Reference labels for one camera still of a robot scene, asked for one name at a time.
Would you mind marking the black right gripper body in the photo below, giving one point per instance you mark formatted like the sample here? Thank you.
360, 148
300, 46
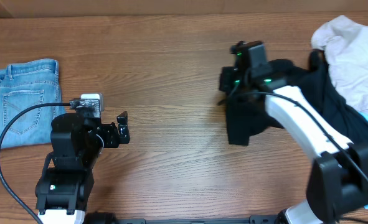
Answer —
230, 81

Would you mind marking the black t-shirt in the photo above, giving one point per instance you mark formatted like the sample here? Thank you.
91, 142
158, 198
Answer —
279, 94

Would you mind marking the beige crumpled garment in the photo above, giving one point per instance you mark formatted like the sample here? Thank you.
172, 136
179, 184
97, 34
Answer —
345, 46

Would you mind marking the folded light blue jeans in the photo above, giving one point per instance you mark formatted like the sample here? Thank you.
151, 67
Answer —
23, 85

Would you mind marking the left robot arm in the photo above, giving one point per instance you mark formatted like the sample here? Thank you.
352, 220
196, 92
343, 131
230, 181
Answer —
67, 179

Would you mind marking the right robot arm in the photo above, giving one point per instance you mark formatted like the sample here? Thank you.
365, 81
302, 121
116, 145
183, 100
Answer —
338, 182

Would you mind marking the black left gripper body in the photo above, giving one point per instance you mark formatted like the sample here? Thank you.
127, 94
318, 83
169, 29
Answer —
111, 139

